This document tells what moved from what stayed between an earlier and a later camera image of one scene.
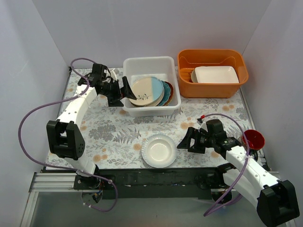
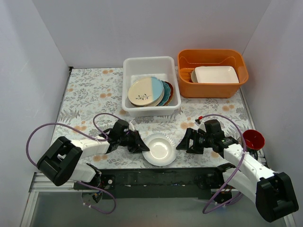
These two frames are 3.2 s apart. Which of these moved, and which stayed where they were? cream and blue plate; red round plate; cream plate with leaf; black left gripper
Moved: black left gripper
Stayed: cream and blue plate; red round plate; cream plate with leaf
